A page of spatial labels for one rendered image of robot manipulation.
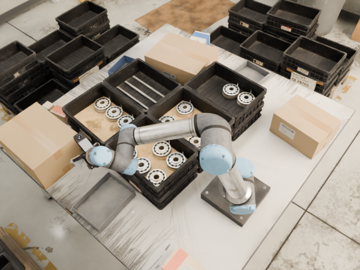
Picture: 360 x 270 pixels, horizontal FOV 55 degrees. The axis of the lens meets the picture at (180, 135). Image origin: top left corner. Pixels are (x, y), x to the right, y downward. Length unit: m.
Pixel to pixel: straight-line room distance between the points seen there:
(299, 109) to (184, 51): 0.84
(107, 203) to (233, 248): 0.69
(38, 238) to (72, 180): 0.83
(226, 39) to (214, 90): 1.42
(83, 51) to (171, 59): 1.12
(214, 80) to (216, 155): 1.10
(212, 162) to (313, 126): 0.92
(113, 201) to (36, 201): 1.13
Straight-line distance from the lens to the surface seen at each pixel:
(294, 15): 3.52
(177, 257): 1.65
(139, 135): 1.42
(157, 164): 1.82
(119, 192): 1.91
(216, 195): 1.81
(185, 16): 4.36
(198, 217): 1.81
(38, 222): 2.82
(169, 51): 2.36
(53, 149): 1.94
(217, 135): 1.25
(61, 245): 2.68
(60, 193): 2.01
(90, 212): 1.90
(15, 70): 3.14
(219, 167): 1.25
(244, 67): 2.53
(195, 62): 2.25
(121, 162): 1.38
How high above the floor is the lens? 2.34
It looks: 51 degrees down
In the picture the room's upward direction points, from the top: 4 degrees counter-clockwise
